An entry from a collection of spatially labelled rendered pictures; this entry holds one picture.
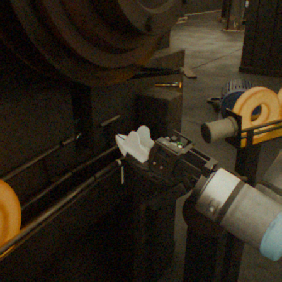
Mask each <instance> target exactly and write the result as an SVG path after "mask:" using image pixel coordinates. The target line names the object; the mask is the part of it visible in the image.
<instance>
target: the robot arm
mask: <svg viewBox="0 0 282 282"><path fill-rule="evenodd" d="M177 135H179V136H180V137H182V138H185V139H186V140H187V142H186V145H185V146H184V145H183V143H181V142H178V141H177V139H178V138H177V137H176V136H177ZM115 139H116V142H117V144H118V146H119V148H120V150H121V152H122V154H123V155H124V156H125V159H126V160H127V162H128V163H129V164H130V165H131V167H132V168H133V169H134V170H135V171H136V172H138V173H139V174H141V175H143V176H145V177H146V178H147V179H151V180H153V181H155V182H157V183H158V184H165V185H166V187H165V188H163V189H158V190H157V191H155V192H153V193H152V194H151V195H150V196H149V199H148V201H146V204H147V205H148V206H149V208H150V209H151V210H152V212H154V211H156V210H160V209H161V208H164V207H165V206H166V205H167V204H169V203H171V202H173V201H174V200H176V199H178V198H180V197H182V196H184V195H186V194H187V193H189V191H190V190H191V189H192V192H191V194H190V197H189V199H190V200H191V201H193V202H195V203H196V204H195V209H197V210H198V211H200V212H202V213H203V214H204V215H206V216H207V217H208V218H209V219H211V220H213V221H214V222H215V223H217V224H218V225H219V226H221V227H223V228H224V229H225V230H227V231H228V232H231V234H233V235H235V236H236V237H238V238H239V239H240V240H242V241H243V242H245V243H246V244H248V245H249V246H251V247H252V248H253V249H255V250H256V251H257V252H260V253H261V255H262V256H264V257H268V258H269V259H271V260H273V261H276V260H278V259H279V258H280V257H281V255H282V149H281V151H280V152H279V155H278V156H277V158H276V159H275V161H274V162H273V163H272V165H271V167H270V168H269V169H268V170H267V171H266V173H265V174H264V176H263V177H262V178H261V181H260V182H259V184H257V186H256V187H255V188H253V187H252V186H249V185H248V184H246V183H245V182H243V181H241V180H240V179H239V178H237V177H236V176H234V175H233V174H231V173H229V172H227V171H225V170H223V169H219V170H217V171H214V169H215V168H216V166H217V164H218V161H216V160H215V159H213V158H212V157H210V156H209V155H206V154H205V153H203V152H202V151H200V150H198V149H197V148H195V147H193V146H194V144H195V142H194V141H192V140H191V139H189V138H186V137H185V136H183V135H182V134H180V133H179V132H177V131H175V130H172V133H171V136H170V137H169V138H168V137H166V138H162V137H161V138H158V139H157V140H156V141H155V142H154V141H153V140H151V139H150V135H149V129H148V128H147V127H146V126H141V127H140V128H139V129H138V130H137V132H130V134H129V135H128V136H124V135H117V136H116V137H115ZM146 160H149V161H148V162H147V161H146Z"/></svg>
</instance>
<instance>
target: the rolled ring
mask: <svg viewBox="0 0 282 282"><path fill-rule="evenodd" d="M20 226H21V207H20V202H19V199H18V198H17V196H16V194H15V192H14V191H13V190H12V188H11V187H10V186H9V185H8V184H6V183H5V182H4V181H3V180H1V179H0V246H1V245H3V244H4V243H5V242H7V241H8V240H9V239H10V238H12V236H14V235H15V234H17V233H18V232H19V231H20ZM13 247H14V246H13ZM13 247H12V248H13ZM12 248H11V249H12ZM9 250H10V249H8V250H7V251H6V252H5V253H7V252H8V251H9ZM5 253H4V254H5ZM4 254H2V255H1V256H3V255H4ZM1 256H0V257H1Z"/></svg>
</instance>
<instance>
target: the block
mask: <svg viewBox="0 0 282 282"><path fill-rule="evenodd" d="M182 107H183V94H181V93H179V92H175V91H168V90H165V89H158V88H151V89H148V90H146V91H144V92H142V93H140V94H139V96H138V129H139V128H140V127H141V126H146V127H147V128H148V129H149V135H150V139H151V140H153V141H154V142H155V141H156V140H157V139H158V138H161V137H162V138H166V137H168V138H169V137H170V136H171V133H172V130H175V131H177V132H179V133H180V134H181V127H182ZM176 137H177V138H178V139H177V141H178V142H180V141H181V137H180V136H179V135H177V136H176Z"/></svg>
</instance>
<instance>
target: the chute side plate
mask: <svg viewBox="0 0 282 282"><path fill-rule="evenodd" d="M122 167H123V183H121V168H122ZM138 176H140V174H139V173H138V172H136V171H135V170H134V169H133V168H132V167H131V165H130V164H129V163H128V162H127V161H126V162H124V163H123V164H122V165H120V166H118V167H117V168H116V169H114V170H112V171H111V172H110V173H109V174H107V175H106V176H105V177H103V178H100V179H99V180H98V182H95V183H93V184H92V185H90V187H88V188H87V189H86V190H85V191H83V192H82V193H81V194H79V196H78V197H76V198H75V199H74V200H72V201H71V202H70V203H69V204H67V205H66V206H64V207H63V208H61V209H60V210H59V211H58V212H57V213H55V214H54V216H52V217H51V218H49V219H48V220H47V221H46V222H45V223H43V224H42V225H41V226H39V227H38V228H37V229H35V230H34V231H33V232H32V233H31V234H30V235H28V236H27V237H25V238H24V239H23V240H22V241H21V242H19V243H18V244H16V245H15V246H14V247H13V248H12V249H10V250H9V251H8V252H7V253H5V254H4V255H3V256H1V257H0V282H31V281H32V280H33V279H35V278H36V277H37V276H38V275H39V274H40V273H41V272H42V271H43V270H44V269H45V268H46V267H47V266H48V265H49V264H51V263H52V262H53V261H54V260H55V259H56V258H57V257H59V256H60V255H61V253H63V252H64V251H65V250H66V249H67V248H68V247H69V246H70V245H71V244H72V243H73V242H75V241H76V240H77V239H78V238H79V237H80V236H81V235H83V234H84V232H85V231H86V230H87V229H88V228H89V227H91V226H92V225H93V224H94V223H95V222H96V221H97V220H98V219H100V218H101V217H102V216H103V215H104V214H105V213H106V212H108V211H110V210H111V209H112V208H113V207H114V206H116V205H117V204H118V203H119V202H120V201H122V200H123V199H124V198H126V197H127V196H128V195H129V194H130V193H132V192H133V180H134V179H135V178H137V177H138Z"/></svg>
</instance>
